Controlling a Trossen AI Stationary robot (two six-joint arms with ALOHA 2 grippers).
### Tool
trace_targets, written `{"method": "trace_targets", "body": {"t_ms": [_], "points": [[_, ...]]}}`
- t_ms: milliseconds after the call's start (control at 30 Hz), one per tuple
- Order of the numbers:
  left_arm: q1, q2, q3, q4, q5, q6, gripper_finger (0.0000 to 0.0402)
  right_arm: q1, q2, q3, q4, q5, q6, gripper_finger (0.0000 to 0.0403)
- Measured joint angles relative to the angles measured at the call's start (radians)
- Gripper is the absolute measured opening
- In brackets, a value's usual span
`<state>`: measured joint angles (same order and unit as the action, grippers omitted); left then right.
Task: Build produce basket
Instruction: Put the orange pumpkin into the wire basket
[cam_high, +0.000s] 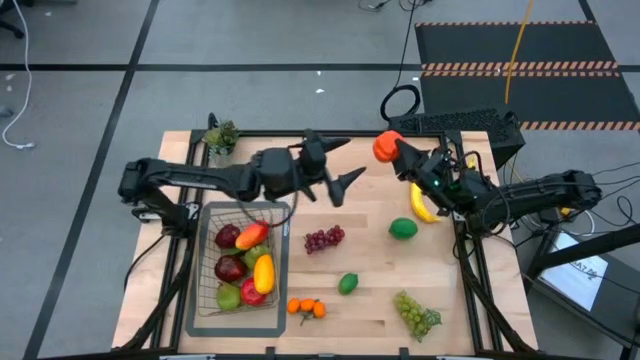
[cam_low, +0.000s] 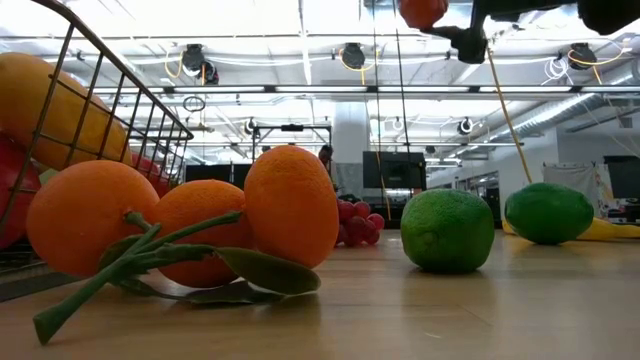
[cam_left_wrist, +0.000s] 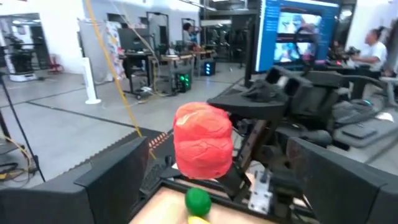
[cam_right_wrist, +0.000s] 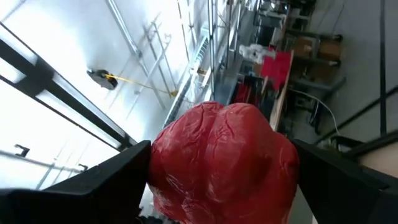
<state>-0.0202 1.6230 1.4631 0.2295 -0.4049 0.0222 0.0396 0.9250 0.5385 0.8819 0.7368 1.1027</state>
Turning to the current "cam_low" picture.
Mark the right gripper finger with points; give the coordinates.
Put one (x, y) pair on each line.
(470, 46)

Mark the small orange pumpkin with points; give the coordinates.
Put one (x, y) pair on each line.
(422, 12)

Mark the dark green lime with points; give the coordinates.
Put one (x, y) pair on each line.
(550, 214)

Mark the yellow banana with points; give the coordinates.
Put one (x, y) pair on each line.
(610, 230)

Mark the dark red apple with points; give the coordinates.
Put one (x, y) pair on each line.
(152, 175)

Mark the red orange mango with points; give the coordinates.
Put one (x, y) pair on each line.
(50, 110)

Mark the bright red apple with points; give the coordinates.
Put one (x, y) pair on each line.
(15, 195)

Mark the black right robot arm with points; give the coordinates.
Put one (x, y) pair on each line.
(610, 15)

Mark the black background monitor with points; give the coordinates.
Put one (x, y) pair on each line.
(395, 170)

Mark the white hanging cloth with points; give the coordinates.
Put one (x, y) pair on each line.
(570, 187)

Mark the light green lime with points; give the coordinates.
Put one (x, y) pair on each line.
(447, 232)

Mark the black monitor beside cloth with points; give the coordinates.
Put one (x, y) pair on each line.
(622, 177)

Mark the red grape bunch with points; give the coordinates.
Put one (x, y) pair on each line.
(357, 225)

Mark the orange cluster with leaves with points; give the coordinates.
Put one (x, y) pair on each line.
(290, 205)

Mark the black partition screens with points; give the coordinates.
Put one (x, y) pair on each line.
(215, 173)

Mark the grey rectangular mat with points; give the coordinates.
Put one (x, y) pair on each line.
(30, 287)

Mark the background black rig frame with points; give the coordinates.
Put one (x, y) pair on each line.
(292, 127)

